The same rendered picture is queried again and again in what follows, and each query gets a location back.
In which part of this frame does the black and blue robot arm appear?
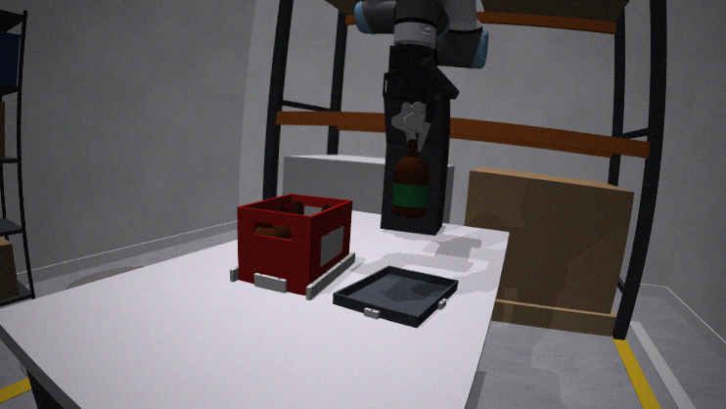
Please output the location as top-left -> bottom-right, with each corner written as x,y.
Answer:
354,0 -> 488,100

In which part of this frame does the dark red plastic crate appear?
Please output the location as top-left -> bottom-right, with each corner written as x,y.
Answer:
238,194 -> 352,295

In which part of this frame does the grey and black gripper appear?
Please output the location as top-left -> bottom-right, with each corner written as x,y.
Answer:
383,43 -> 436,152

